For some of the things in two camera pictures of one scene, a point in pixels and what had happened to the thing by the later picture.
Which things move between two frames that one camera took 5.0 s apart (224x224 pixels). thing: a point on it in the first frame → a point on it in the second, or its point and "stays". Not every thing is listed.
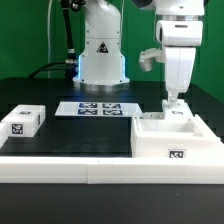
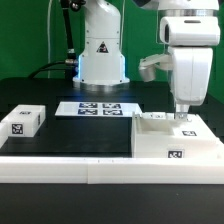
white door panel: [181, 111] → [195, 128]
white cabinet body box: [161, 138] stays
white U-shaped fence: [124, 170] stays
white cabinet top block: [24, 120] stays
